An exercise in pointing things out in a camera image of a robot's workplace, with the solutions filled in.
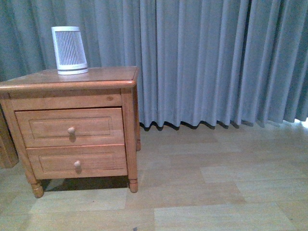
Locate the wooden nightstand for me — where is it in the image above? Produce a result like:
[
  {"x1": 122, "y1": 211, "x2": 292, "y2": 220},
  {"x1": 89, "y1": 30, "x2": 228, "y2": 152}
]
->
[{"x1": 0, "y1": 66, "x2": 141, "y2": 198}]

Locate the grey curtain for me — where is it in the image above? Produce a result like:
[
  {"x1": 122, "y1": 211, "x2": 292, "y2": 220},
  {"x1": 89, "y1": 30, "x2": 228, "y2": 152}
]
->
[{"x1": 0, "y1": 0, "x2": 308, "y2": 127}]

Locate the wooden bed frame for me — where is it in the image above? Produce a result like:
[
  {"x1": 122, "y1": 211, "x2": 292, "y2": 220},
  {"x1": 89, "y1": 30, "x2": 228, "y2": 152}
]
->
[{"x1": 0, "y1": 109, "x2": 18, "y2": 168}]

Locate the wooden drawer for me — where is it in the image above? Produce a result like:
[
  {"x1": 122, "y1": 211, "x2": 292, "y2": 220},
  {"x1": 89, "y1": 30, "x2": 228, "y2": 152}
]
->
[
  {"x1": 15, "y1": 108, "x2": 124, "y2": 148},
  {"x1": 27, "y1": 145, "x2": 128, "y2": 180}
]

